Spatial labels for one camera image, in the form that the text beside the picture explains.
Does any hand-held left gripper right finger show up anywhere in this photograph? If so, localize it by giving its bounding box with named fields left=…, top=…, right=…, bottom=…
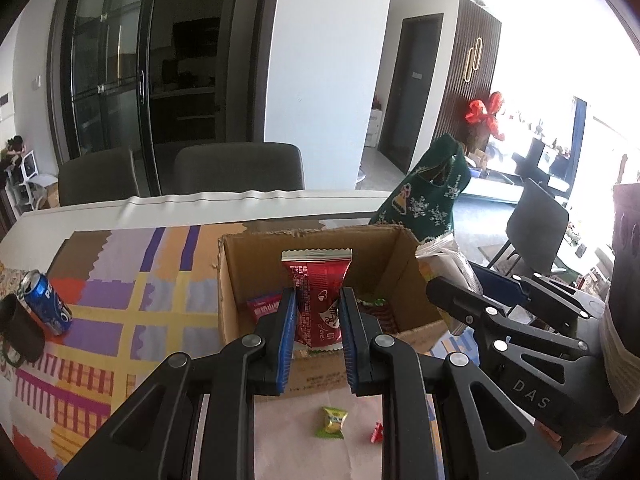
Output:
left=340, top=287, right=581, bottom=480

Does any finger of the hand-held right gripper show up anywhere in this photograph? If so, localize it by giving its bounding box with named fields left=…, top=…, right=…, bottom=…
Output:
left=426, top=276, right=591, bottom=361
left=470, top=262, right=608, bottom=333

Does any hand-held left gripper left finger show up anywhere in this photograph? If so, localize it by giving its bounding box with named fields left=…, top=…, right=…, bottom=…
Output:
left=57, top=287, right=298, bottom=480

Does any white pastry packet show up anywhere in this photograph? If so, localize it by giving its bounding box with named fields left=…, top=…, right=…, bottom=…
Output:
left=415, top=232, right=483, bottom=336

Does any magenta clear window snack packet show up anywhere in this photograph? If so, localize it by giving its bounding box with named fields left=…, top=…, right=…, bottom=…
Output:
left=245, top=294, right=285, bottom=322

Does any red heart snack packet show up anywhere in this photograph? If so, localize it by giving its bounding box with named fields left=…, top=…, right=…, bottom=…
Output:
left=280, top=249, right=354, bottom=353

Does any brown cardboard box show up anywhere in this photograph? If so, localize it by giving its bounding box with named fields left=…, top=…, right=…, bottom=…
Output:
left=216, top=224, right=451, bottom=398

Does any maroon striped snack packet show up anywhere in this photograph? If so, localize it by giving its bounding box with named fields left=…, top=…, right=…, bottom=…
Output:
left=360, top=302, right=398, bottom=335

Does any dark side chair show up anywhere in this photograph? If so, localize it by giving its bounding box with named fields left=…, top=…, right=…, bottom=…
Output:
left=487, top=177, right=571, bottom=281

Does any green wrapped candy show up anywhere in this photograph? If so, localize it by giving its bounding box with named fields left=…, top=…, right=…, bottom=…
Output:
left=314, top=406, right=349, bottom=440

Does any white low bench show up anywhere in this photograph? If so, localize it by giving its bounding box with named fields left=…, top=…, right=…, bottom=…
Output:
left=467, top=175, right=523, bottom=205

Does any green knitted bag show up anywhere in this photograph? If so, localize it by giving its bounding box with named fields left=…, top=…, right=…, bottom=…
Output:
left=367, top=134, right=472, bottom=243

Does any colourful printed tablecloth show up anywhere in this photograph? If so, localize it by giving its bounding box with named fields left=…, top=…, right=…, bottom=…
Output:
left=0, top=217, right=451, bottom=480

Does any red ribbon bow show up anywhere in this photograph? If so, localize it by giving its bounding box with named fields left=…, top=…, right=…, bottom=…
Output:
left=465, top=91, right=506, bottom=141

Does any grey dining chair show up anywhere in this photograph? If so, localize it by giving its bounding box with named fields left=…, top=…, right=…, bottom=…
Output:
left=172, top=142, right=306, bottom=195
left=57, top=147, right=141, bottom=207

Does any dark room door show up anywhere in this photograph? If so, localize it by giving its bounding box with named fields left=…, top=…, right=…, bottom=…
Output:
left=377, top=12, right=445, bottom=175

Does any blue soda can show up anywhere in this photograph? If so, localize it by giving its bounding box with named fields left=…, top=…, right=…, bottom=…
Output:
left=16, top=270, right=73, bottom=336

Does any wood slat cabinet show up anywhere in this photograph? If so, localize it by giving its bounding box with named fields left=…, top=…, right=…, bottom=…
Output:
left=432, top=0, right=502, bottom=161

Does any black mug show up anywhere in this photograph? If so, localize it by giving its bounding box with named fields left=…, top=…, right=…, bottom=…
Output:
left=0, top=292, right=46, bottom=368

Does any brown floor box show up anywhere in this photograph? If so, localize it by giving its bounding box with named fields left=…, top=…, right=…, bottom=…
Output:
left=37, top=182, right=61, bottom=209

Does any white shelf rack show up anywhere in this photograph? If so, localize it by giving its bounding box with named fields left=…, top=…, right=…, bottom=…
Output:
left=5, top=152, right=58, bottom=211

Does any black framed glass door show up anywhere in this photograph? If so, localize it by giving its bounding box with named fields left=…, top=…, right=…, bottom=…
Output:
left=47, top=0, right=273, bottom=168

